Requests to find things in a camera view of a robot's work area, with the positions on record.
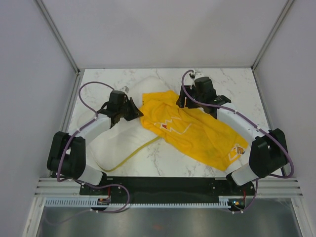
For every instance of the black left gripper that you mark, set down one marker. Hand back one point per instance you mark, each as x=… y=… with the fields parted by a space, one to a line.
x=135 y=113

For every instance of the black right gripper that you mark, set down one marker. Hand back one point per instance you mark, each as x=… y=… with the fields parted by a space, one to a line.
x=180 y=101

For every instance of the yellow pillowcase with logo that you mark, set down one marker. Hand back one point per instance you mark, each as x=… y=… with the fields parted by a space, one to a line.
x=191 y=131

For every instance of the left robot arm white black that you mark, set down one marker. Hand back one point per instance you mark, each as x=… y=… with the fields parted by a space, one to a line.
x=67 y=155

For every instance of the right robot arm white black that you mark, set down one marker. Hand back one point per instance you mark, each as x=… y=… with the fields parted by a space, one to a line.
x=268 y=148

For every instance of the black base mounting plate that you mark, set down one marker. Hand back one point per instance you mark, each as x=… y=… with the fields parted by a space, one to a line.
x=178 y=190

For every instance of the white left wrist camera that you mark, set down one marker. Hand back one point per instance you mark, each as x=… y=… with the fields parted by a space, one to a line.
x=125 y=89

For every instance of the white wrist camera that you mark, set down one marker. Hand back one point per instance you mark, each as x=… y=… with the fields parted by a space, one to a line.
x=125 y=89
x=195 y=75

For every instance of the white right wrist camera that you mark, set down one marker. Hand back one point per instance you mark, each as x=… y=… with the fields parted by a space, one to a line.
x=195 y=75

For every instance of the aluminium front frame rail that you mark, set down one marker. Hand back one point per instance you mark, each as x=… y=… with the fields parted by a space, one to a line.
x=267 y=188

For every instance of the white slotted cable duct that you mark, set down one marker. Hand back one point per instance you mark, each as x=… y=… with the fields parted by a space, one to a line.
x=98 y=203

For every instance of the right aluminium corner post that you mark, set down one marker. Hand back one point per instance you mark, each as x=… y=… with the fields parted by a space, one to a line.
x=272 y=33

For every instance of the aluminium corner post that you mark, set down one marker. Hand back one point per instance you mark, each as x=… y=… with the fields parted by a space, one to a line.
x=272 y=33
x=56 y=33

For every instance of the left aluminium corner post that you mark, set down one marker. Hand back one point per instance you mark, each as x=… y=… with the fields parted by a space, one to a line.
x=56 y=33

